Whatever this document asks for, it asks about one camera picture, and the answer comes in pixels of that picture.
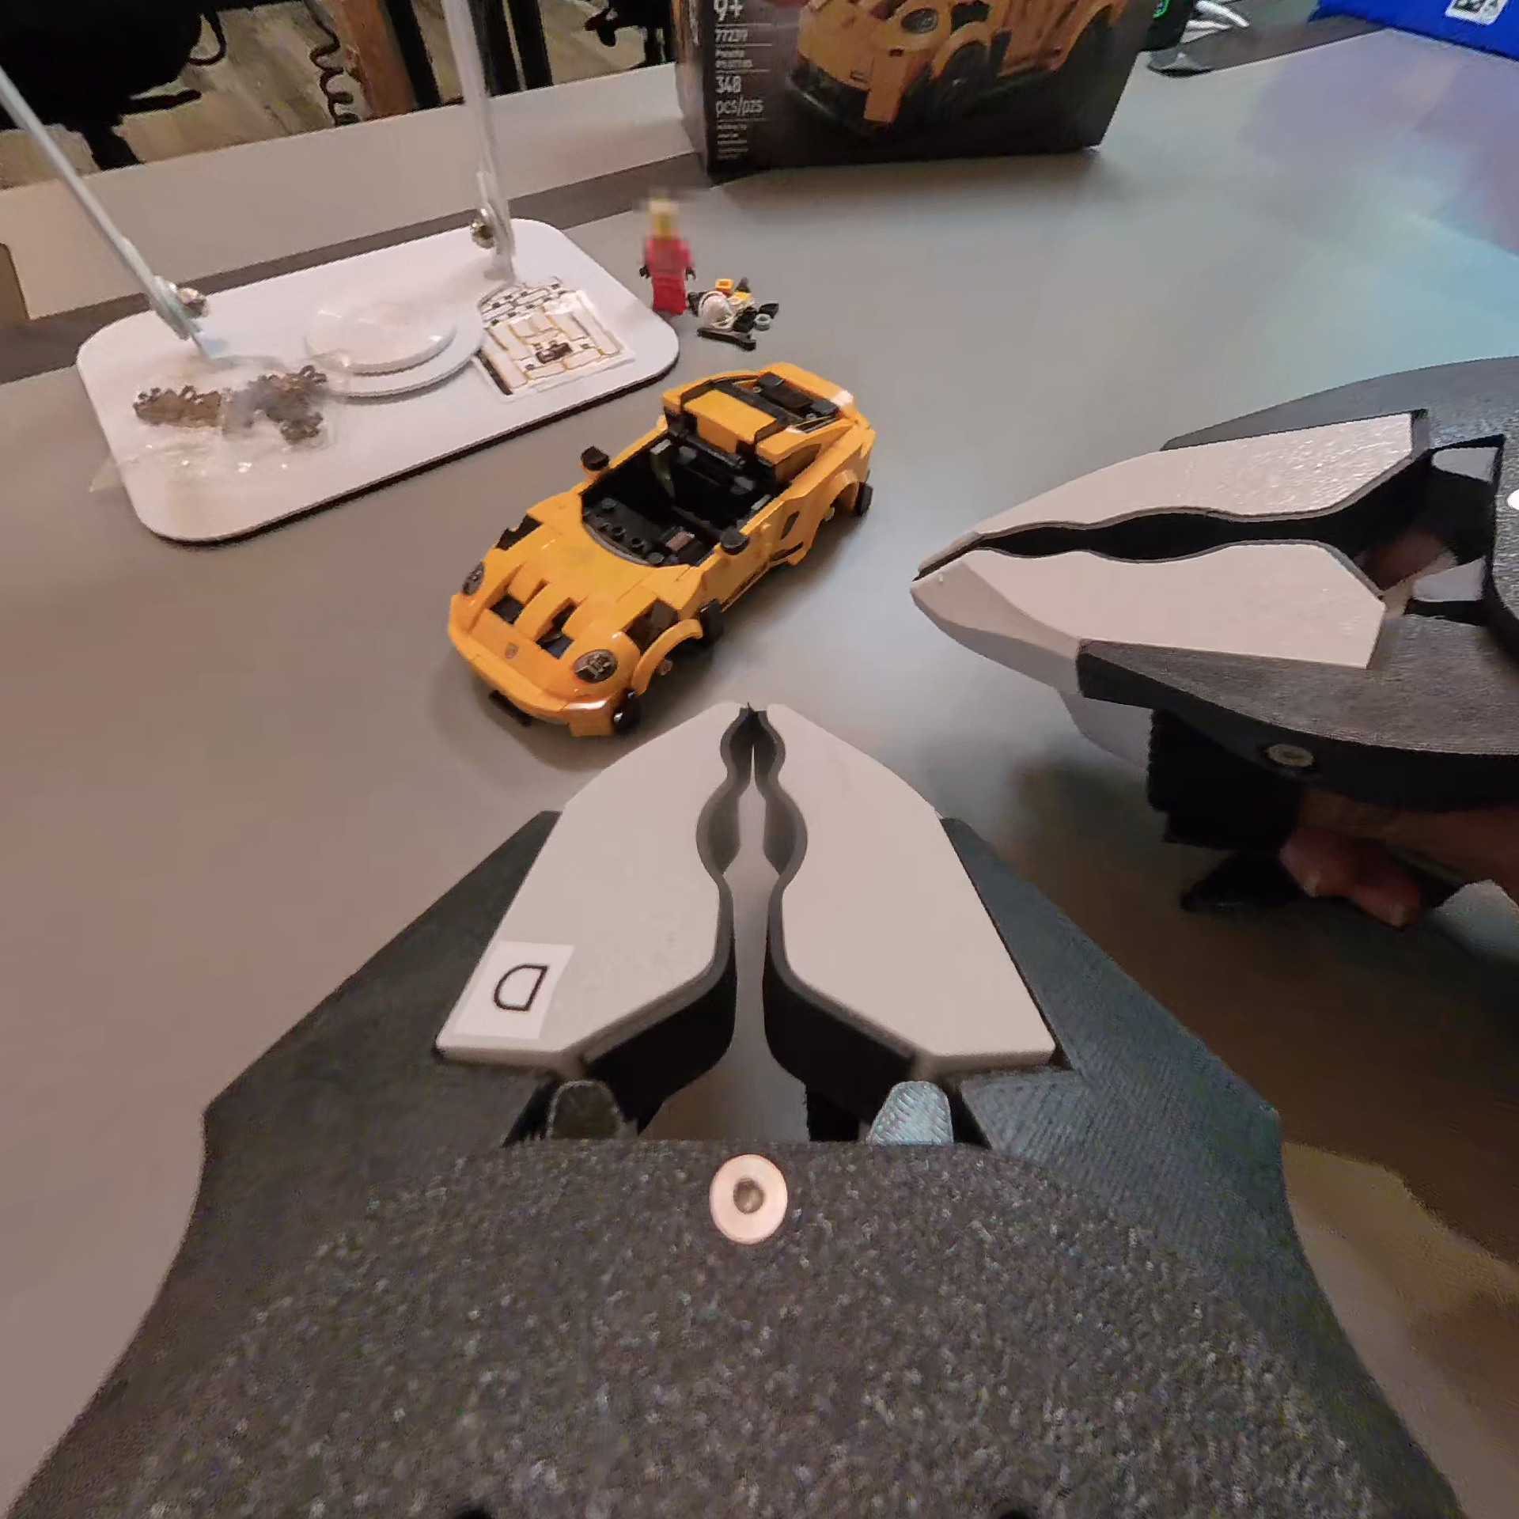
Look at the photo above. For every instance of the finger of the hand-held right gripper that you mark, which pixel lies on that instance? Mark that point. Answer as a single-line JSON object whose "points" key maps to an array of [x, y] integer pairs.
{"points": [[1247, 474], [1187, 604]]}

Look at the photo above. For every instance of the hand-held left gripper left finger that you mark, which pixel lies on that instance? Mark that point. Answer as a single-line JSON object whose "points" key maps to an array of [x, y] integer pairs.
{"points": [[594, 902]]}

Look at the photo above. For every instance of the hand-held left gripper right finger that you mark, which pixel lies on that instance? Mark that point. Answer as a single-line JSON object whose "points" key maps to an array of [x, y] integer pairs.
{"points": [[903, 926]]}

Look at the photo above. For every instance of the yellow lego car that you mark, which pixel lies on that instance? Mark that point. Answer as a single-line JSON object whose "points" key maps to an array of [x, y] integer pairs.
{"points": [[534, 581]]}

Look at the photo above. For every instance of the black lego box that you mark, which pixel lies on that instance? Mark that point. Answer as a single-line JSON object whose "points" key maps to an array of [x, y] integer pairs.
{"points": [[903, 118]]}

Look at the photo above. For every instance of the pile of mixed lego pieces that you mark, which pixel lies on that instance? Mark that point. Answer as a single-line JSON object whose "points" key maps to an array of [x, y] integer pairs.
{"points": [[729, 311]]}

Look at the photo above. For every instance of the red lego minifigure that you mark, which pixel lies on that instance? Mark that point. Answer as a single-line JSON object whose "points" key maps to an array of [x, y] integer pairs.
{"points": [[672, 273]]}

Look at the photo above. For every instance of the person's right hand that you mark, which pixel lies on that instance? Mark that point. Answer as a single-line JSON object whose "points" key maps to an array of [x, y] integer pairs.
{"points": [[1364, 854]]}

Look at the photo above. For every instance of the white book stand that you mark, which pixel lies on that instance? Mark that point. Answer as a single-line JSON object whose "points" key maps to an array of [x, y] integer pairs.
{"points": [[391, 450]]}

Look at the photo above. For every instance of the sticker sheet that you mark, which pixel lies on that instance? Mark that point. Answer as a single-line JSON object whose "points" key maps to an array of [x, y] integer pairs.
{"points": [[552, 338]]}

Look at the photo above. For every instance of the clear bag of black parts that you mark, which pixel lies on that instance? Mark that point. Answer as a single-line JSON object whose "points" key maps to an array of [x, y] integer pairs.
{"points": [[238, 403]]}

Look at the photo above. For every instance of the brown wooden desk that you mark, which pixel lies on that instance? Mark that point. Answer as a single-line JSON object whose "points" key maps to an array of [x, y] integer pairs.
{"points": [[380, 60]]}

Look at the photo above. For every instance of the black office chair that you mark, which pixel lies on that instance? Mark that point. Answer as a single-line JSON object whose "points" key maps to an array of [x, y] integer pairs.
{"points": [[95, 60]]}

